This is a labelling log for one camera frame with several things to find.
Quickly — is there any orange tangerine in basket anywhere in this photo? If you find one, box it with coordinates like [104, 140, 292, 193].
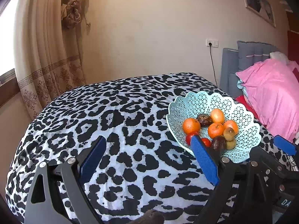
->
[224, 120, 239, 135]

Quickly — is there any bright window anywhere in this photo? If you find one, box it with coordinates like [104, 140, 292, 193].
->
[0, 0, 19, 75]

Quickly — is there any red cherry tomato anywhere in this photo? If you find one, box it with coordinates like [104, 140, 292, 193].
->
[186, 131, 199, 146]
[201, 138, 211, 148]

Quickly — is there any orange tangerine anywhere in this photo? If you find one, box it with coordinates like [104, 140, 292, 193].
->
[224, 120, 239, 135]
[208, 123, 224, 139]
[182, 118, 201, 135]

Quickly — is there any grey padded headboard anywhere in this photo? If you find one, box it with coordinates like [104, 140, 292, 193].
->
[219, 41, 279, 98]

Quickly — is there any framed wall picture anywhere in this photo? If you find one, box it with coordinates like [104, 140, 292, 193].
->
[244, 0, 276, 27]

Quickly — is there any orange tangerine front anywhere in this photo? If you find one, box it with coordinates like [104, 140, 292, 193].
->
[208, 123, 224, 139]

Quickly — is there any white wall socket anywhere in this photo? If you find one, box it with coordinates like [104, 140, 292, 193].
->
[206, 39, 219, 48]

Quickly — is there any pink blanket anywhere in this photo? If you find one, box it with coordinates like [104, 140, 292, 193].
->
[236, 58, 298, 142]

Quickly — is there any black power cable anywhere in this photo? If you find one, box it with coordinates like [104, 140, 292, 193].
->
[208, 43, 218, 88]

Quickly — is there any dark purple passion fruit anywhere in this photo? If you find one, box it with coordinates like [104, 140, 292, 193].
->
[211, 136, 226, 154]

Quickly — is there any light blue lattice fruit basket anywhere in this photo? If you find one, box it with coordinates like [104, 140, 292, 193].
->
[166, 91, 261, 163]

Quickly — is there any small brown kiwi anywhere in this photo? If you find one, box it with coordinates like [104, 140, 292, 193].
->
[226, 139, 236, 150]

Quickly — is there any leopard print table cloth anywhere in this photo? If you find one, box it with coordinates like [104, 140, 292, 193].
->
[6, 72, 298, 223]

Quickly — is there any yellow-orange citrus in basket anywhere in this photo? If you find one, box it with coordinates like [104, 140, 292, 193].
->
[210, 108, 225, 124]

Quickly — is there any wooden window sill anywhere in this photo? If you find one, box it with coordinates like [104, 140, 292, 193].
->
[0, 69, 20, 107]

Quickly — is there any brown kiwi in basket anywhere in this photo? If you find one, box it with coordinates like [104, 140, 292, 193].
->
[223, 127, 236, 142]

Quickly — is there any dark passion fruit in basket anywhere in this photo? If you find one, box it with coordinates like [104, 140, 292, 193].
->
[196, 114, 213, 127]

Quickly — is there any orange tangerine back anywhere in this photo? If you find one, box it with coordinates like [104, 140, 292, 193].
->
[182, 118, 201, 135]

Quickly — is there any beige patterned curtain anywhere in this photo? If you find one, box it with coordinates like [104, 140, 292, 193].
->
[14, 0, 86, 118]

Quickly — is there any curtain tieback knot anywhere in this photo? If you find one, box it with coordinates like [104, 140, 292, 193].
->
[61, 0, 89, 29]

